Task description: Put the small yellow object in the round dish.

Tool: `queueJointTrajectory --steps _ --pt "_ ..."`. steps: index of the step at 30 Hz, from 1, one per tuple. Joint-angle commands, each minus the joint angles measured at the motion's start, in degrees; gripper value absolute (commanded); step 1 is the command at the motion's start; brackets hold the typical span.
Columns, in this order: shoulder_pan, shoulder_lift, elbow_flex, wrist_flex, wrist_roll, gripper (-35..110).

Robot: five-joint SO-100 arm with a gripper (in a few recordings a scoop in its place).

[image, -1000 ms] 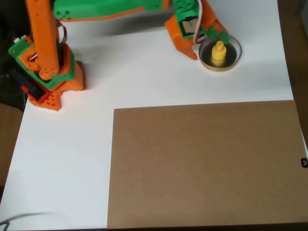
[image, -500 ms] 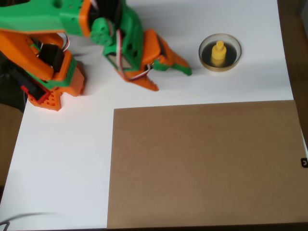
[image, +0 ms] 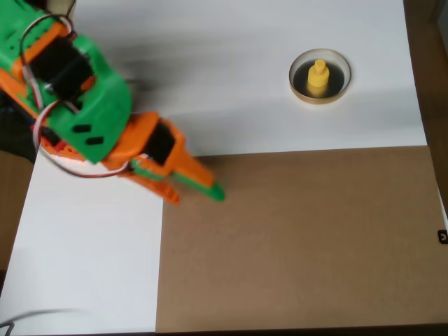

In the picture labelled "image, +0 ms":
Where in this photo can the orange gripper, black servo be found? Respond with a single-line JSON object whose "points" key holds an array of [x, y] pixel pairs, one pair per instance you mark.
{"points": [[162, 144]]}

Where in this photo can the yellow plastic peg toy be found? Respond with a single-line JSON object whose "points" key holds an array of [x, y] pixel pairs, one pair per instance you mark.
{"points": [[318, 78]]}

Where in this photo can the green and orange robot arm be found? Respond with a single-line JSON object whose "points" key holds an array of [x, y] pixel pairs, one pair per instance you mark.
{"points": [[98, 105]]}

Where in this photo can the orange robot base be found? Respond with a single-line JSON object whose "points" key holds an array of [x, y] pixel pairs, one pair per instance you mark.
{"points": [[66, 151]]}

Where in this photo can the metal bowl with yellow piece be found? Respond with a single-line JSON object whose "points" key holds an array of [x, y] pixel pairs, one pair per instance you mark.
{"points": [[339, 70]]}

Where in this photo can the brown board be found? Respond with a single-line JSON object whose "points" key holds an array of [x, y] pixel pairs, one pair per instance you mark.
{"points": [[297, 245]]}

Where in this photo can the white paper sheet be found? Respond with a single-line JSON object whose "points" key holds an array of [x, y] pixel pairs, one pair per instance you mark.
{"points": [[227, 52]]}

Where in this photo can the small black tag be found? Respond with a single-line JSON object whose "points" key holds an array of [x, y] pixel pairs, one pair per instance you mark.
{"points": [[443, 236]]}

